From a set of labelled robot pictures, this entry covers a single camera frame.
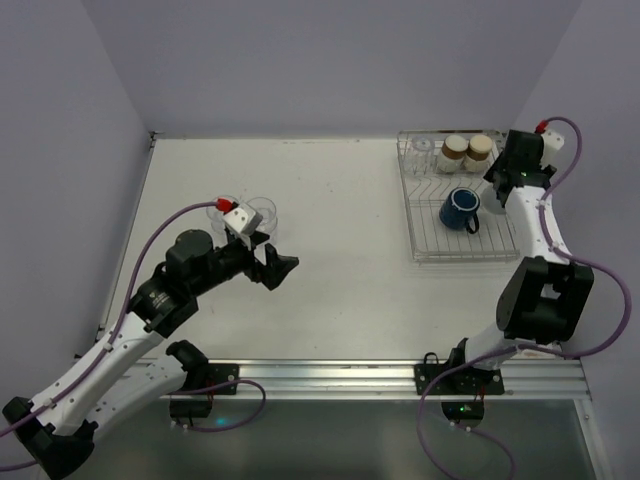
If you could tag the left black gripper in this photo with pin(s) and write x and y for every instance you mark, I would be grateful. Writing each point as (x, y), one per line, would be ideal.
(261, 262)

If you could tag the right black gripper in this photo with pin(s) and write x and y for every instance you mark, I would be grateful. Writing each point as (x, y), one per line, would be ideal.
(498, 176)

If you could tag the white ceramic footed cup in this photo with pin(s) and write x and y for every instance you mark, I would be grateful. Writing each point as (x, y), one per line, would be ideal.
(491, 202)

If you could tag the clear faceted glass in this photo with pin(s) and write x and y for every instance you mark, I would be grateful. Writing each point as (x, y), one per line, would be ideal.
(268, 211)

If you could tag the dark blue mug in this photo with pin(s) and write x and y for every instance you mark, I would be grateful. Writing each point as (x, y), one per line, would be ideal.
(459, 212)

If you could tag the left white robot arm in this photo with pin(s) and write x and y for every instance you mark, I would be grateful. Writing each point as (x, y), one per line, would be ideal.
(60, 425)

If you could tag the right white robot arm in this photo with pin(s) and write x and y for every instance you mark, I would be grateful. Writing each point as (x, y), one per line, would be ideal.
(544, 299)

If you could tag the clear glass rack back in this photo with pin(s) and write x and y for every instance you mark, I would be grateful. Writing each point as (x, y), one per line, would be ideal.
(418, 155)

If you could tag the brown banded cup right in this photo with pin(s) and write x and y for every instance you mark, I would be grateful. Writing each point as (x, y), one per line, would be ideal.
(477, 154)

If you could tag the brown banded cup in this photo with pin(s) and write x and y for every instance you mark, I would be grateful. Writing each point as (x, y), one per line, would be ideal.
(452, 153)
(477, 154)

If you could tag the brown banded cup left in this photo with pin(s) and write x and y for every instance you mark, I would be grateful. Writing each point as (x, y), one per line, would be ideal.
(452, 153)

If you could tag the wire dish rack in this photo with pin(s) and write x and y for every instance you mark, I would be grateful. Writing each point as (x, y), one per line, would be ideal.
(430, 240)

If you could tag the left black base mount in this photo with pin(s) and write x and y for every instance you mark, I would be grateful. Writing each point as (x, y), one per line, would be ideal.
(200, 373)

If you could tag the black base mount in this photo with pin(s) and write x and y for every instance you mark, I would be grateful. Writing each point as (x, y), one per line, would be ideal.
(200, 373)
(472, 382)

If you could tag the aluminium mounting rail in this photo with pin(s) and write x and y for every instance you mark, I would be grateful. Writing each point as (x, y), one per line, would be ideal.
(525, 378)

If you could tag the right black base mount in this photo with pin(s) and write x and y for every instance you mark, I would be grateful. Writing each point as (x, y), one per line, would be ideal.
(472, 382)

